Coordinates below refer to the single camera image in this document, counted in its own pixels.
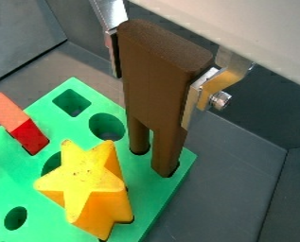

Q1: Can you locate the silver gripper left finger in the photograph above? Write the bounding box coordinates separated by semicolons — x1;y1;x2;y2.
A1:
89;0;128;78

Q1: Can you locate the green shape sorter board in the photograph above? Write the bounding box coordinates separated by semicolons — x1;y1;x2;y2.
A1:
0;78;196;242

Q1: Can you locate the yellow star prism block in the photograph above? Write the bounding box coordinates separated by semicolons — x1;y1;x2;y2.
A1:
34;140;133;240

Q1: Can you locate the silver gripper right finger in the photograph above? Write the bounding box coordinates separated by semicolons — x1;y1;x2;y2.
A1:
181;46;255;130

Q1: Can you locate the red square block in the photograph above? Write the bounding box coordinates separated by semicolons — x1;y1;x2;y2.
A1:
0;93;50;155

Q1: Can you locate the brown two-pronged peg block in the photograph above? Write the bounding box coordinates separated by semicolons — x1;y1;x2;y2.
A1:
118;19;213;177

